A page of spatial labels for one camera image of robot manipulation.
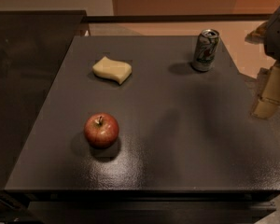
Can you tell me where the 7up soda can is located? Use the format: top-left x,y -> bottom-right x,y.
192,29 -> 220,72

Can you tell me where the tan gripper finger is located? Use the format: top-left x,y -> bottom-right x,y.
251,61 -> 280,119
245,22 -> 268,44

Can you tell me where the red apple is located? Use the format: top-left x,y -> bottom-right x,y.
84,113 -> 119,149

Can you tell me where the yellow sponge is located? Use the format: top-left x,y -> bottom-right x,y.
92,56 -> 132,85

